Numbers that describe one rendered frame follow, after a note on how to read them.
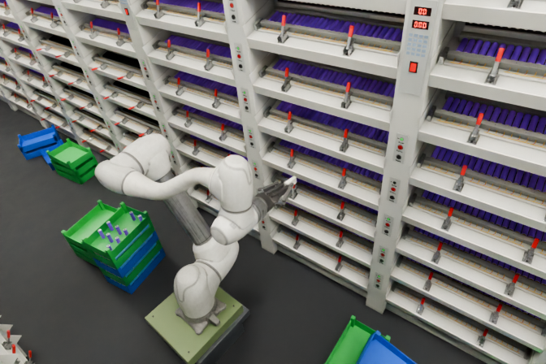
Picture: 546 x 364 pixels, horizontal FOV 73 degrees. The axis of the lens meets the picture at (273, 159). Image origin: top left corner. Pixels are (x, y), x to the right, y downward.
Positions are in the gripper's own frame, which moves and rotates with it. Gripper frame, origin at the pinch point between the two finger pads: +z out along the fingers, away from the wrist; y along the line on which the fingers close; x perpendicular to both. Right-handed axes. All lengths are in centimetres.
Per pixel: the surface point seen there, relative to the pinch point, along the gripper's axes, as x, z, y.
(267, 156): -7.5, 22.8, -28.3
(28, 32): 22, 15, -240
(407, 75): 48, 8, 34
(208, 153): -25, 29, -76
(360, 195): -8.1, 21.8, 21.4
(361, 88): 36.6, 21.6, 14.2
